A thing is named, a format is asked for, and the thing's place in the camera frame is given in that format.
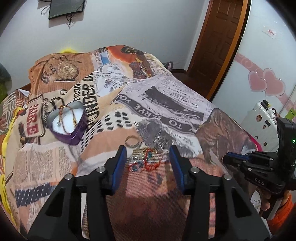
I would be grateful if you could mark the brown wooden door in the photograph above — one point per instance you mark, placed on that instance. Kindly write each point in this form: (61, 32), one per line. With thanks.
(219, 37)

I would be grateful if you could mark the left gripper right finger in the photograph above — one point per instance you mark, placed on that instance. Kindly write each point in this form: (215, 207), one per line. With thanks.
(182, 171)

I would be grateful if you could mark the orange right sleeve forearm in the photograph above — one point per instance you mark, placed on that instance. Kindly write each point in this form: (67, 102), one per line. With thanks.
(282, 213)

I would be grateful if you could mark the silver ring cluster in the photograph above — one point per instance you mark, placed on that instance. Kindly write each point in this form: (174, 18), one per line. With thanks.
(160, 143)

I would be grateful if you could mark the right hand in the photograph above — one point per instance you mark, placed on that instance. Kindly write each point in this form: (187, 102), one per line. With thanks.
(264, 197)

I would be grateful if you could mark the pink heart wall sticker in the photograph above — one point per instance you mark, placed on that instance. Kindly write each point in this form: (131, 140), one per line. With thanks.
(267, 82)

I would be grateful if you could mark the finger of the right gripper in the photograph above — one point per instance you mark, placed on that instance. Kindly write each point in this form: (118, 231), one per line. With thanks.
(231, 157)

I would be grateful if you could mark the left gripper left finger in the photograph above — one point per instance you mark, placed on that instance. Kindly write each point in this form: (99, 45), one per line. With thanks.
(114, 170)

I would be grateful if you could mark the yellow pillow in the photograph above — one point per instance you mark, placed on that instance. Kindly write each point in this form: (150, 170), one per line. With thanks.
(68, 50)

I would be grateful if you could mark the white appliance with stickers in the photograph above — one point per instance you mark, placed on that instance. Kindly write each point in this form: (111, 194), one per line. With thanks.
(260, 123)

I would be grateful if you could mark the small black wall monitor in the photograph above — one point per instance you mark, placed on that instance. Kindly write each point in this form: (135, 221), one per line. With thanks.
(65, 7)

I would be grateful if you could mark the white wardrobe sliding door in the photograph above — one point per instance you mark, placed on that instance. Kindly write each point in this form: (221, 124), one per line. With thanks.
(267, 42)

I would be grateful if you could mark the purple heart tin box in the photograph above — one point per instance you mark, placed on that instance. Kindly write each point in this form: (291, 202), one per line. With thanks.
(68, 123)

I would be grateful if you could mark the newspaper print bedspread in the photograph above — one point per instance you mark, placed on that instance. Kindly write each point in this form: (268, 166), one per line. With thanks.
(129, 98)

